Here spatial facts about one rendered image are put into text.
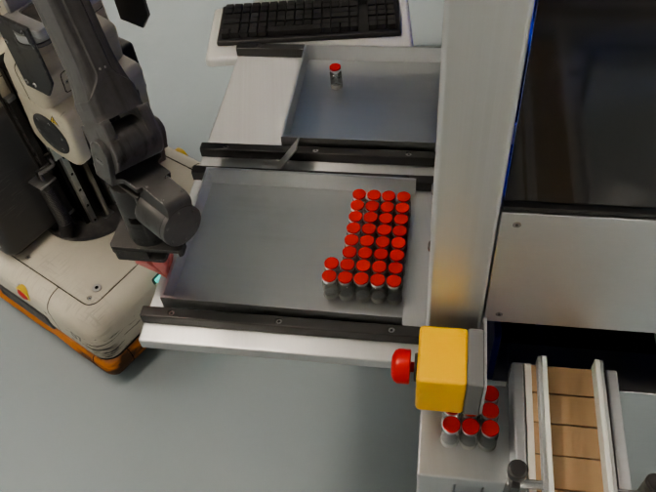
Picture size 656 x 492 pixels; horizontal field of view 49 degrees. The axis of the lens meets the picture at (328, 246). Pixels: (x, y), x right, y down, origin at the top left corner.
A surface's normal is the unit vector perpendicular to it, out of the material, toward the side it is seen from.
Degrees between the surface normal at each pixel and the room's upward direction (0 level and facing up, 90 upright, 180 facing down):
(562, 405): 0
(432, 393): 90
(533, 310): 90
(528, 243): 90
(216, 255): 0
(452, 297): 90
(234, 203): 0
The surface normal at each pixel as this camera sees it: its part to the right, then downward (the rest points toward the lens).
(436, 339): -0.07, -0.63
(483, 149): -0.14, 0.77
